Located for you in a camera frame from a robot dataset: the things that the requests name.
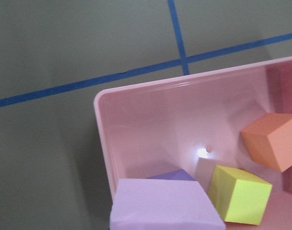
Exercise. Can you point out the yellow foam block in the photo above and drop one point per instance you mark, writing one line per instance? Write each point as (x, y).
(239, 196)

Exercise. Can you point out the orange foam block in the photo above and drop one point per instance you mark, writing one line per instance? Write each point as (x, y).
(269, 141)

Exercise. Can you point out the pink foam block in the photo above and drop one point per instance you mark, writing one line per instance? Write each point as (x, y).
(150, 204)

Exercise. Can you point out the pink plastic bin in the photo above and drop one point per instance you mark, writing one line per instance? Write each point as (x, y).
(193, 122)

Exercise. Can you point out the purple foam block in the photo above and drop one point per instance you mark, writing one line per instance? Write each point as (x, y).
(181, 175)

